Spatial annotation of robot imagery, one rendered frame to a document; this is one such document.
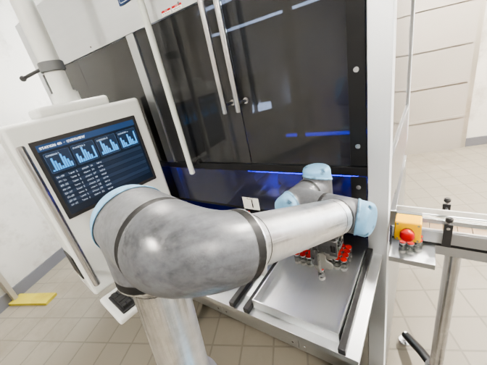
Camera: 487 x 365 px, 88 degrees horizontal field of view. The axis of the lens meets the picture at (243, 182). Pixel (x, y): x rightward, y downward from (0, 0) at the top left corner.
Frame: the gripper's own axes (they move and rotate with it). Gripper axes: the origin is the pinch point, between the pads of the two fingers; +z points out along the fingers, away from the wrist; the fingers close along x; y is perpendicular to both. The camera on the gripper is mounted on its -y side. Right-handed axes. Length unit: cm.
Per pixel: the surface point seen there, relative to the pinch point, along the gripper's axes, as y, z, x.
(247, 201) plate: -37.7, -9.5, 17.9
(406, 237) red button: 23.0, -6.4, 14.7
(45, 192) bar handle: -80, -38, -37
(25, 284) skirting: -294, 86, -40
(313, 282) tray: -1.5, 5.2, -2.8
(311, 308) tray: 1.4, 5.2, -12.2
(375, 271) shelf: 15.0, 5.4, 9.2
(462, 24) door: 54, -63, 376
